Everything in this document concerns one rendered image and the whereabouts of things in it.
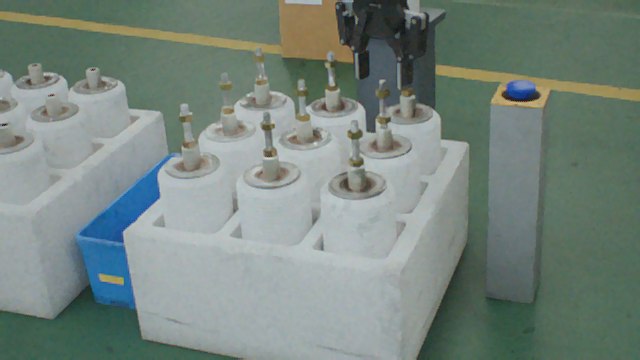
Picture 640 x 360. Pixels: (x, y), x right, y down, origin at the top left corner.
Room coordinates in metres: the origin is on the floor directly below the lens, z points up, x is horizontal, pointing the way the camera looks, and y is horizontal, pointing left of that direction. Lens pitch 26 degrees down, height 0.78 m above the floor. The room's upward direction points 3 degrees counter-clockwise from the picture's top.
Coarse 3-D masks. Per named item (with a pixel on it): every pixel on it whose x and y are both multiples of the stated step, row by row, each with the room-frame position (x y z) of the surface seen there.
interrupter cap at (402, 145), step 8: (368, 136) 1.15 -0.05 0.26; (376, 136) 1.15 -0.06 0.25; (400, 136) 1.14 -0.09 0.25; (360, 144) 1.13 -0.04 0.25; (368, 144) 1.13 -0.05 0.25; (376, 144) 1.13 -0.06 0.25; (400, 144) 1.12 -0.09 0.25; (408, 144) 1.12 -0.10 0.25; (360, 152) 1.10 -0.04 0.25; (368, 152) 1.10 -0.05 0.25; (376, 152) 1.10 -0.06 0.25; (384, 152) 1.10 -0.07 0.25; (392, 152) 1.09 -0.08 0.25; (400, 152) 1.09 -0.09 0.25; (408, 152) 1.10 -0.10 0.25
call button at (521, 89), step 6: (510, 84) 1.13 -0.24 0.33; (516, 84) 1.12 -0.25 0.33; (522, 84) 1.12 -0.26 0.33; (528, 84) 1.12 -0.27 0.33; (534, 84) 1.12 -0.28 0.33; (510, 90) 1.11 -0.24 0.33; (516, 90) 1.11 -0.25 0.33; (522, 90) 1.11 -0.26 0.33; (528, 90) 1.11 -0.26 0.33; (534, 90) 1.11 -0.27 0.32; (510, 96) 1.12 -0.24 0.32; (516, 96) 1.11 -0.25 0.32; (522, 96) 1.11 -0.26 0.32; (528, 96) 1.11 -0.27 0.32
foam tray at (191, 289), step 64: (448, 192) 1.14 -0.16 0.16; (128, 256) 1.05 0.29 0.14; (192, 256) 1.01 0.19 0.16; (256, 256) 0.98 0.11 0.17; (320, 256) 0.96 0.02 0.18; (448, 256) 1.14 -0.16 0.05; (192, 320) 1.02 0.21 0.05; (256, 320) 0.98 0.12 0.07; (320, 320) 0.95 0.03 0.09; (384, 320) 0.92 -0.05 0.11
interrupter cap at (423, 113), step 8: (416, 104) 1.26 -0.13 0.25; (424, 104) 1.25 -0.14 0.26; (392, 112) 1.23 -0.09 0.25; (416, 112) 1.23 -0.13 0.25; (424, 112) 1.23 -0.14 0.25; (432, 112) 1.22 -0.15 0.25; (392, 120) 1.20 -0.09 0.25; (400, 120) 1.20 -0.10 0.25; (408, 120) 1.20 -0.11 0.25; (416, 120) 1.20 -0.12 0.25; (424, 120) 1.20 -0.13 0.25
